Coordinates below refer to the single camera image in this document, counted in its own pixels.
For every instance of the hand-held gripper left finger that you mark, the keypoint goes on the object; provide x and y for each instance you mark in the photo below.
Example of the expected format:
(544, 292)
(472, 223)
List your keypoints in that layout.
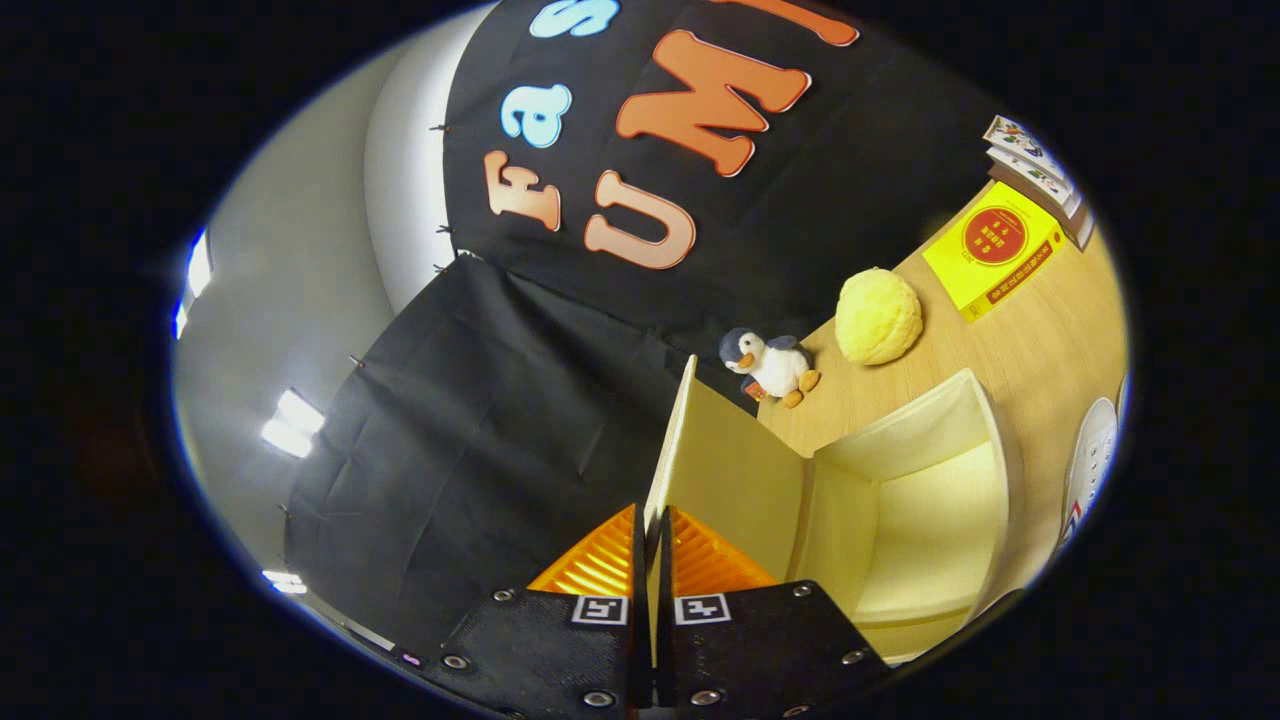
(640, 650)

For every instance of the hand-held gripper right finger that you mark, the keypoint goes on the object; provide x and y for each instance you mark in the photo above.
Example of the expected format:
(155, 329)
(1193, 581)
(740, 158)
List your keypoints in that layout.
(666, 660)

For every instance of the beige storage box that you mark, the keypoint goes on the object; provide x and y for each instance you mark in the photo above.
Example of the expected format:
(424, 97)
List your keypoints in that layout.
(930, 520)

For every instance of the penguin plush toy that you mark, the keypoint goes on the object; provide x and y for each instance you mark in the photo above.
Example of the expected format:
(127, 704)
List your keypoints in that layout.
(775, 368)

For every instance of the ceiling light panel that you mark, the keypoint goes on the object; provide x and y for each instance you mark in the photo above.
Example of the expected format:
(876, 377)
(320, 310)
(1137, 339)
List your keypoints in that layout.
(198, 268)
(290, 425)
(284, 582)

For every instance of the yellow plush ball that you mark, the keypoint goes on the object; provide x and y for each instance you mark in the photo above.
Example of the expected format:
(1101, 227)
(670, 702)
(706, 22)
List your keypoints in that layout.
(878, 315)

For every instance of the yellow book with red circle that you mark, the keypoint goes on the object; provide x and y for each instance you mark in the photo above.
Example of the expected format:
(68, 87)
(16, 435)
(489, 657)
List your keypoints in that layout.
(985, 250)

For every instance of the white illustrated book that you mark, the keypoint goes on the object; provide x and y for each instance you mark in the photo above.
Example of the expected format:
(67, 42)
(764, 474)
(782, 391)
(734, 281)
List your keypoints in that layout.
(1042, 180)
(1015, 135)

